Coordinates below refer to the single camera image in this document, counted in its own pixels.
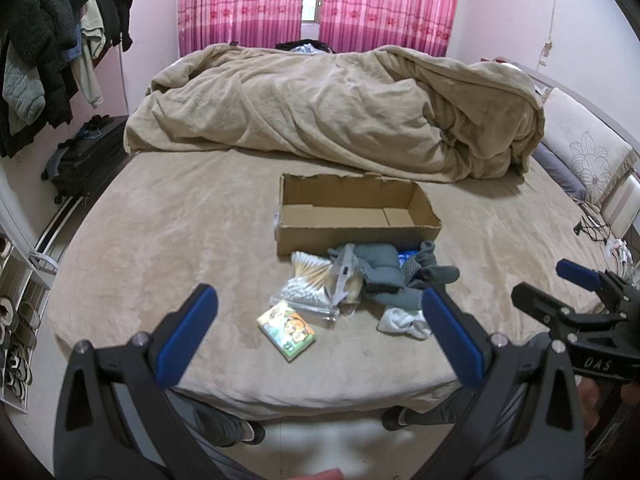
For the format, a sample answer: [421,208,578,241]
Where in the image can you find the white floral pillow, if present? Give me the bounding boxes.
[542,87,633,206]

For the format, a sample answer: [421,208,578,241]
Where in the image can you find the clear bag of cotton swabs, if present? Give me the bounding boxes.
[270,250,342,329]

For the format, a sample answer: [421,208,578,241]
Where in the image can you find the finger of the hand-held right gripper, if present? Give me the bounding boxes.
[556,259,623,293]
[511,282,576,331]

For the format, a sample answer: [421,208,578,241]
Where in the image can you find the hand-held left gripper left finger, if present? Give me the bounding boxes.
[52,282,221,480]

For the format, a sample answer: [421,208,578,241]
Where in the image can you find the row of shoes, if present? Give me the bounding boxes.
[0,237,43,401]

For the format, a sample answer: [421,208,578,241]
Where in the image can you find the white metal frame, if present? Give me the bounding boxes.
[31,194,87,273]

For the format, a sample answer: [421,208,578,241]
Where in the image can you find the person's left leg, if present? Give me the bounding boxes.
[167,389,267,448]

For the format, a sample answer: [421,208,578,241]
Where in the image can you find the white sock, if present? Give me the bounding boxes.
[377,307,432,340]

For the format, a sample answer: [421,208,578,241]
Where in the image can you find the black bag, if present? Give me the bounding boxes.
[275,38,337,55]

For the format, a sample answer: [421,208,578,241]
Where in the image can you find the wall socket with cable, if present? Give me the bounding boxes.
[539,0,561,70]

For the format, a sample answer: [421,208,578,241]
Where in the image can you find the white shoe rack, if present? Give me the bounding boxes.
[0,230,57,413]

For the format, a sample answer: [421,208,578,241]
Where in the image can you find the clear bag of wooden items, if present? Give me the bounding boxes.
[325,243,369,311]

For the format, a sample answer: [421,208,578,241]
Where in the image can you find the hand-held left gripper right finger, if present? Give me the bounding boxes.
[415,287,586,480]

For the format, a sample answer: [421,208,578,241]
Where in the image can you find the black charger cable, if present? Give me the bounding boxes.
[572,214,610,242]

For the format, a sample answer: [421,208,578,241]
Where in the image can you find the grey pillow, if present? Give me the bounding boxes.
[531,142,587,202]

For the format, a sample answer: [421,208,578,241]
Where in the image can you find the black suitcase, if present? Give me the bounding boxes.
[41,116,131,206]

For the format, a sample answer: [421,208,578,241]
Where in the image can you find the cardboard box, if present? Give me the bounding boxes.
[275,172,443,257]

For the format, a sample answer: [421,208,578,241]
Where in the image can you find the person's leg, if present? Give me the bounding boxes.
[167,389,267,448]
[381,394,463,433]

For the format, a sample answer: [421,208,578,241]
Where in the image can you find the pink curtain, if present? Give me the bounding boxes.
[319,0,463,58]
[177,0,307,56]

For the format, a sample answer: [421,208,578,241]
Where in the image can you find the pile of hanging clothes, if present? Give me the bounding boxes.
[0,0,134,159]

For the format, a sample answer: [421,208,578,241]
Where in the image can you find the person's right hand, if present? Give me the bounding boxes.
[579,377,626,436]

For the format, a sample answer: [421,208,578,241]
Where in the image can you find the person's right leg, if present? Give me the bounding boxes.
[381,394,463,433]

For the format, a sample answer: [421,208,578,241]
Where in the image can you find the beige bed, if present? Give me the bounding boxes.
[45,147,626,421]

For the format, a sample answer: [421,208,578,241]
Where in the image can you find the small green card pack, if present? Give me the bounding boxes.
[256,300,317,362]

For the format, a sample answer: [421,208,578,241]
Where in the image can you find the beige duvet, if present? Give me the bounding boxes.
[124,44,546,183]

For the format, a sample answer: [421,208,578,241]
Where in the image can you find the grey knitted cloth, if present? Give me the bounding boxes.
[360,241,460,312]

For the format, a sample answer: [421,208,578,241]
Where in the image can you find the pink striped cushion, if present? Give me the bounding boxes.
[601,175,640,241]

